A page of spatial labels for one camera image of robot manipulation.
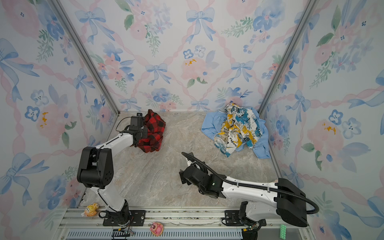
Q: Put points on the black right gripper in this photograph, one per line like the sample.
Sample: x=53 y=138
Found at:
x=183 y=177

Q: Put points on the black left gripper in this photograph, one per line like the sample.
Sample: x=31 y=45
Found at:
x=145 y=132

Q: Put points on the red black plaid shirt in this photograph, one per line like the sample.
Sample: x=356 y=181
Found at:
x=156 y=127

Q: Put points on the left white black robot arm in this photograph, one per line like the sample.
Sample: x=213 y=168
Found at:
x=96 y=167

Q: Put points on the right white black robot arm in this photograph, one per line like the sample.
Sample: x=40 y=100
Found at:
x=277 y=201

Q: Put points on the white yellow teal printed cloth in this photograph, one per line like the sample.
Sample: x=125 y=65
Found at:
x=240 y=127

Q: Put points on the light blue shirt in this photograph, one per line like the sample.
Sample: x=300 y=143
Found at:
x=212 y=126

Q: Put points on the pink toy figure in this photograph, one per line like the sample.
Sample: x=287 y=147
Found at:
x=157 y=229

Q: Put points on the yellow toy figure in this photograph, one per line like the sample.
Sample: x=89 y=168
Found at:
x=91 y=210

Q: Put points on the green toy brick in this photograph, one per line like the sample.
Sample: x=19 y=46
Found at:
x=283 y=232

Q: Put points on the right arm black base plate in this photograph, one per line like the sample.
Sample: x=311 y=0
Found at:
x=233 y=218

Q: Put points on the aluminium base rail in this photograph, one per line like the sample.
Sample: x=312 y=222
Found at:
x=180 y=223

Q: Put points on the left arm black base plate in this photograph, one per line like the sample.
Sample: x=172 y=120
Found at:
x=134 y=218

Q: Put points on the left aluminium corner post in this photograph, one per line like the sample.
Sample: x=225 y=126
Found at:
x=63 y=17

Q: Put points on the aluminium corner post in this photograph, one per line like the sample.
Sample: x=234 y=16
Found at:
x=63 y=17
x=299 y=31

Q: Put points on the right aluminium corner post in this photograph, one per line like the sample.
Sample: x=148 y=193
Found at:
x=299 y=31

